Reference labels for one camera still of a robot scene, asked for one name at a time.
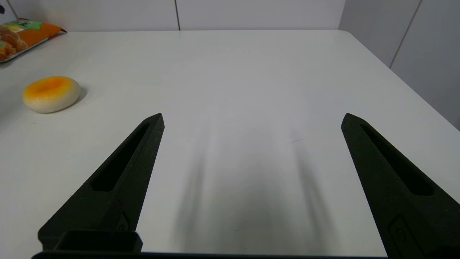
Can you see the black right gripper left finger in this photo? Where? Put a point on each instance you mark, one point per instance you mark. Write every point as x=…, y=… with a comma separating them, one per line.
x=133, y=172

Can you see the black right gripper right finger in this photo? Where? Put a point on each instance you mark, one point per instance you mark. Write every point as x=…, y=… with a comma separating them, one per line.
x=388, y=187

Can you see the orange snack bag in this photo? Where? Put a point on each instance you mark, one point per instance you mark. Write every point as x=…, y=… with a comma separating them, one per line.
x=21, y=36

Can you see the round yellow white bun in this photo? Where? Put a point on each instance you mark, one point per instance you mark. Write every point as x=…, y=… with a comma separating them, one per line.
x=51, y=94

